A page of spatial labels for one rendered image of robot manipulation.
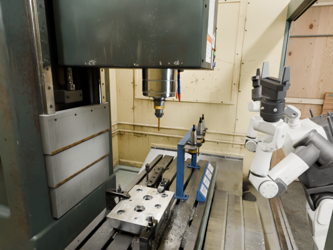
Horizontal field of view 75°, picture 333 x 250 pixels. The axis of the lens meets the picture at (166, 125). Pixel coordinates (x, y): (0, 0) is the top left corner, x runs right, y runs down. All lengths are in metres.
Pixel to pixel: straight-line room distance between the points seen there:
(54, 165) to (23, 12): 0.64
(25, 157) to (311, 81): 3.45
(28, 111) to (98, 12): 0.49
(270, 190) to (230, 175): 0.94
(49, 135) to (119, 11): 0.59
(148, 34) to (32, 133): 0.64
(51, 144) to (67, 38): 0.47
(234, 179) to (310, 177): 0.76
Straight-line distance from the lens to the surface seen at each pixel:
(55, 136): 1.10
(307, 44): 3.69
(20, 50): 1.05
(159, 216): 1.03
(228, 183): 1.89
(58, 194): 1.21
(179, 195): 1.32
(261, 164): 1.01
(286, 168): 1.07
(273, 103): 0.92
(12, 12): 1.06
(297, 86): 3.66
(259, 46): 1.96
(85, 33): 1.04
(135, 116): 2.22
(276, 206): 1.60
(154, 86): 0.93
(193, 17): 0.86
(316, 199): 1.44
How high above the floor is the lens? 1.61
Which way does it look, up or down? 14 degrees down
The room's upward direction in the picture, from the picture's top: 1 degrees clockwise
